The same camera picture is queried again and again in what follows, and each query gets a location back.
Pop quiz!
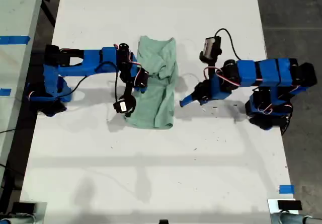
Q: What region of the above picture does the grey black camera box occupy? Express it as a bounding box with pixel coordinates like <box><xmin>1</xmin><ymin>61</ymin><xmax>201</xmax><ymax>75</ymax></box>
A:
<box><xmin>203</xmin><ymin>36</ymin><xmax>222</xmax><ymax>57</ymax></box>

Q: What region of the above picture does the black box on dull plate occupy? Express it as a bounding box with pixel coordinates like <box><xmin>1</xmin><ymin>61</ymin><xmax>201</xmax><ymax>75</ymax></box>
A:
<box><xmin>12</xmin><ymin>202</ymin><xmax>36</xmax><ymax>214</ymax></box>

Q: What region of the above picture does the white side table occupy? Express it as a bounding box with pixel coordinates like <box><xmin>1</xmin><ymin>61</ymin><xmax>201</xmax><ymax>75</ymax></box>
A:
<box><xmin>0</xmin><ymin>0</ymin><xmax>46</xmax><ymax>174</ymax></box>

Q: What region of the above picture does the bright metal plate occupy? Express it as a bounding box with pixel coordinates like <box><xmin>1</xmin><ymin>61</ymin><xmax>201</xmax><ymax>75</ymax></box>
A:
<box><xmin>267</xmin><ymin>198</ymin><xmax>300</xmax><ymax>215</ymax></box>

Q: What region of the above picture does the black box on bright plate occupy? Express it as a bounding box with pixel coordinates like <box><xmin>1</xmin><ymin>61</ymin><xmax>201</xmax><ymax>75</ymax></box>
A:
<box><xmin>277</xmin><ymin>200</ymin><xmax>302</xmax><ymax>211</ymax></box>

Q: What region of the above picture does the grey metal tube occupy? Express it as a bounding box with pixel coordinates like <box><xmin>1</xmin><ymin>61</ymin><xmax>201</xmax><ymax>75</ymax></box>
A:
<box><xmin>0</xmin><ymin>215</ymin><xmax>38</xmax><ymax>224</ymax></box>
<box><xmin>270</xmin><ymin>211</ymin><xmax>322</xmax><ymax>224</ymax></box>

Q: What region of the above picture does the black labelled camera box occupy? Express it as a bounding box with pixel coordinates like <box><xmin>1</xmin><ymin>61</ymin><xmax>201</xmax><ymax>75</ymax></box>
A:
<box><xmin>113</xmin><ymin>100</ymin><xmax>128</xmax><ymax>114</ymax></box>

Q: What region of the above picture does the black camera cable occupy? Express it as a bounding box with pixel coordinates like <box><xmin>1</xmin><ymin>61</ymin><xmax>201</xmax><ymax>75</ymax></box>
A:
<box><xmin>214</xmin><ymin>28</ymin><xmax>244</xmax><ymax>62</ymax></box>
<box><xmin>56</xmin><ymin>61</ymin><xmax>120</xmax><ymax>104</ymax></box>

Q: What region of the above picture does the long blue tape strip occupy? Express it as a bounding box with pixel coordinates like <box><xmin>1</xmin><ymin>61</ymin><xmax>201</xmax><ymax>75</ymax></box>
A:
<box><xmin>0</xmin><ymin>35</ymin><xmax>32</xmax><ymax>45</ymax></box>

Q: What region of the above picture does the black base cable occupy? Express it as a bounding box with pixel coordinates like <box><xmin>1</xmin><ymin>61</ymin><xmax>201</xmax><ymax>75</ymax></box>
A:
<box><xmin>280</xmin><ymin>103</ymin><xmax>294</xmax><ymax>136</ymax></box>

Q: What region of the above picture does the square blue tape piece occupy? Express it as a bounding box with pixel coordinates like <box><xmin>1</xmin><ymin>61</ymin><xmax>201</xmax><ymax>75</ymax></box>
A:
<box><xmin>279</xmin><ymin>184</ymin><xmax>295</xmax><ymax>194</ymax></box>

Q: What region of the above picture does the pale green T-shirt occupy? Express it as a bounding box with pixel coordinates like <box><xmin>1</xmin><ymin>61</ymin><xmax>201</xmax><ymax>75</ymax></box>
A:
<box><xmin>124</xmin><ymin>35</ymin><xmax>180</xmax><ymax>130</ymax></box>

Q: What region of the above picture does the black table leg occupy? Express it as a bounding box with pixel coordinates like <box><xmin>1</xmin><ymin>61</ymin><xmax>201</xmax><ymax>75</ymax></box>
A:
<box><xmin>40</xmin><ymin>0</ymin><xmax>57</xmax><ymax>29</ymax></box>

